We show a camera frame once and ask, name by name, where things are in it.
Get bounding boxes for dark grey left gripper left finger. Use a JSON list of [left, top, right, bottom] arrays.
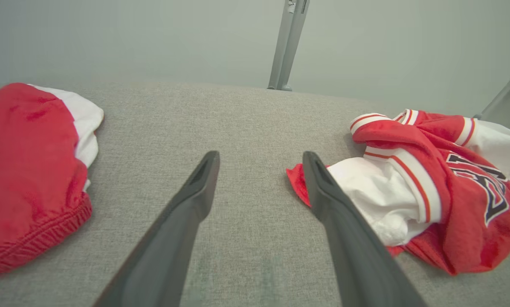
[[94, 151, 220, 307]]

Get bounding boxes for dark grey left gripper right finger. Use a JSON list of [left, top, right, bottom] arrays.
[[303, 151, 428, 307]]

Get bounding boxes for red white sports jersey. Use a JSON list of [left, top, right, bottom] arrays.
[[286, 109, 510, 276]]

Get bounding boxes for red shorts with white stripe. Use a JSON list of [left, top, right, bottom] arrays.
[[0, 83, 104, 277]]

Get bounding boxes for grey slanted metal bar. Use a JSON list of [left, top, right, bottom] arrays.
[[472, 60, 510, 120]]

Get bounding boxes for grey metal upright post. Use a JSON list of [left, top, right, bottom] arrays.
[[267, 0, 310, 92]]

